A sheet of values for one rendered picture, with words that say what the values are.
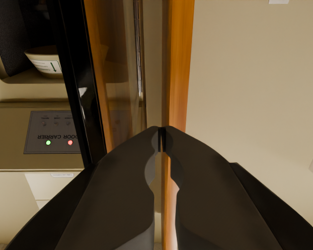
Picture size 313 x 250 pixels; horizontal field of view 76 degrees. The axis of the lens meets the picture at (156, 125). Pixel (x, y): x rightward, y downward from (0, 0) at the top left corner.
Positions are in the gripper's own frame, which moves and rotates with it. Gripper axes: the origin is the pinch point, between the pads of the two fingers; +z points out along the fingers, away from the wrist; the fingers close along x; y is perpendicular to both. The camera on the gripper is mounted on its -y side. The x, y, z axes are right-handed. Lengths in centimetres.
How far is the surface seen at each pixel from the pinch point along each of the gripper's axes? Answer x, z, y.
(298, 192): 81, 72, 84
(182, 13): 3.2, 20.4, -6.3
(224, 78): 28, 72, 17
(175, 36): 2.4, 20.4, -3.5
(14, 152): -27.2, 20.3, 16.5
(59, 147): -18.8, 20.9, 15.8
